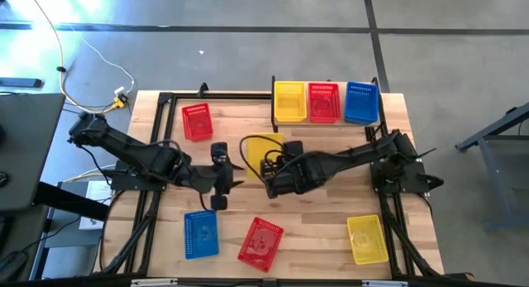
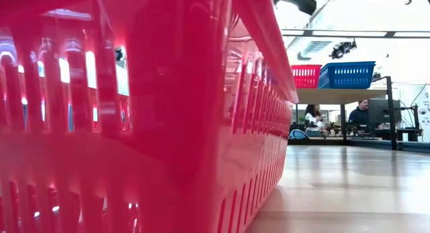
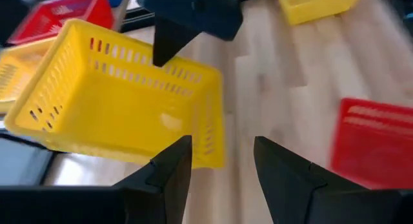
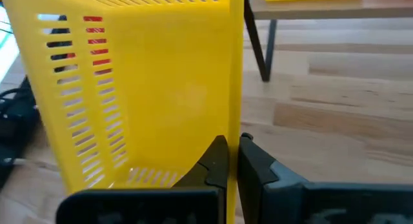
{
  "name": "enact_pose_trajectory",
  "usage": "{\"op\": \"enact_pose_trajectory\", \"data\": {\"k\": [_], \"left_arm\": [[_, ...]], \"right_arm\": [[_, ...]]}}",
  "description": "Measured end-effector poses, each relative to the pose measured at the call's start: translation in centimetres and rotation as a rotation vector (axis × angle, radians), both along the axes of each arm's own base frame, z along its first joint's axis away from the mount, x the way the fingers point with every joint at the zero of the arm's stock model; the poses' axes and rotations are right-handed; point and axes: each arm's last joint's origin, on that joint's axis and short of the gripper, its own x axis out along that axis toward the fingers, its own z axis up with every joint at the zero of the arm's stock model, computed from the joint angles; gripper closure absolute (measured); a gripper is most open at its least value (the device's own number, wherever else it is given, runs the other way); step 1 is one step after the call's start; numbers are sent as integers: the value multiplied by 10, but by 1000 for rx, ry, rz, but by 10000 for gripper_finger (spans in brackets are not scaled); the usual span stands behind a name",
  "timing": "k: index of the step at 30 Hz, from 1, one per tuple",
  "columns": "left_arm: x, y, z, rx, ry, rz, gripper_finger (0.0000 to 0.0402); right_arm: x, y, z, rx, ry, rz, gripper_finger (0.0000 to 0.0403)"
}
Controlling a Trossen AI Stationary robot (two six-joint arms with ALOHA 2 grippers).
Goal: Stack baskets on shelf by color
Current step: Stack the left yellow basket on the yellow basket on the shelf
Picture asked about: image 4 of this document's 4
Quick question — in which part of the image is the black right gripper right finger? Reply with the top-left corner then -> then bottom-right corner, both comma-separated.
237,132 -> 413,224

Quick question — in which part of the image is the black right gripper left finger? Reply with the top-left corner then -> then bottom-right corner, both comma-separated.
56,136 -> 229,224

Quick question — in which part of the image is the black-framed small shelf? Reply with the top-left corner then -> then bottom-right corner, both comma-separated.
243,0 -> 413,83

